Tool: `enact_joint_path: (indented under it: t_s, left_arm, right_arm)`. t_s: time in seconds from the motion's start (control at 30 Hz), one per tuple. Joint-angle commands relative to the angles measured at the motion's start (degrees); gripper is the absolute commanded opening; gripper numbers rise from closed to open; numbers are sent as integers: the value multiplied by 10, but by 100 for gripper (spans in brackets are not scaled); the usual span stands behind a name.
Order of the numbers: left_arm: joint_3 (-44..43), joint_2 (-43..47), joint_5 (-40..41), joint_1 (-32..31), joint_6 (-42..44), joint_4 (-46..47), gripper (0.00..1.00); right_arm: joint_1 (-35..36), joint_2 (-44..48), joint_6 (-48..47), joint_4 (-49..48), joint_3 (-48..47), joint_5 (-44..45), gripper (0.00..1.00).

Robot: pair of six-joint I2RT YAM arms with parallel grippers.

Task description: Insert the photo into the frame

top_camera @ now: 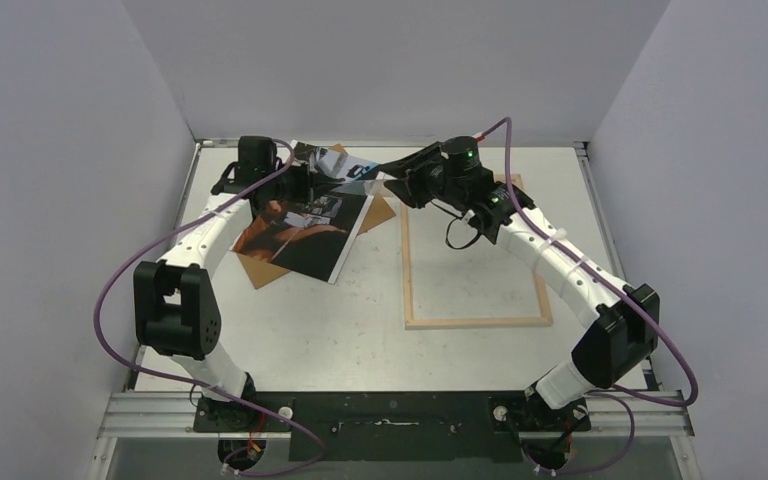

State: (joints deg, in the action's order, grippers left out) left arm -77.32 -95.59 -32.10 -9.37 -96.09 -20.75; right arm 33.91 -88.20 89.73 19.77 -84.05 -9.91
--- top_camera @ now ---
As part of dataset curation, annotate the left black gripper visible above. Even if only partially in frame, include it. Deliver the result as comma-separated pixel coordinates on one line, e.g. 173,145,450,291
263,163,343,205

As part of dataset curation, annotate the printed colour photo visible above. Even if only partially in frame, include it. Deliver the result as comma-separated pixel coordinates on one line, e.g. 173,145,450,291
231,140,382,286

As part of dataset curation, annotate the clear acrylic sheet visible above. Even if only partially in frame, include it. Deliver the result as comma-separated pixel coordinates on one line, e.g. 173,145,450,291
302,152,386,199

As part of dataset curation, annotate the white wooden picture frame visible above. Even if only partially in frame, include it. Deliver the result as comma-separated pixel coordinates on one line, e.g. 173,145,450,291
399,205,553,330

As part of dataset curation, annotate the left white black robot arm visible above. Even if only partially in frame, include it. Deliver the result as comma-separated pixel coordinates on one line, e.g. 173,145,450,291
133,136,315,431

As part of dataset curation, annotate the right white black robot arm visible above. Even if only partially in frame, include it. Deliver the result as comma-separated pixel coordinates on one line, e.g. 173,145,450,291
378,136,659,429

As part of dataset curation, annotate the brown cardboard backing board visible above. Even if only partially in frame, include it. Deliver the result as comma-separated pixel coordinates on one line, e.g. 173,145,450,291
234,143,399,291

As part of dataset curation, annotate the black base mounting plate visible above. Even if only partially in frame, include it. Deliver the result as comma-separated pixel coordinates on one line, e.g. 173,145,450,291
192,390,591,465

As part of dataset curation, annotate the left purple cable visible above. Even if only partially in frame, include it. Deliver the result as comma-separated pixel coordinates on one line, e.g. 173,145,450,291
94,137,327,478

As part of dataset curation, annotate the purple cable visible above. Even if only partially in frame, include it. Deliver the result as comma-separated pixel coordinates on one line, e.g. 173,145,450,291
473,117,700,477
94,137,327,478

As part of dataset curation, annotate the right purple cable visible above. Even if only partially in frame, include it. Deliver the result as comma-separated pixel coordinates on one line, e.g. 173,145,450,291
473,117,700,477

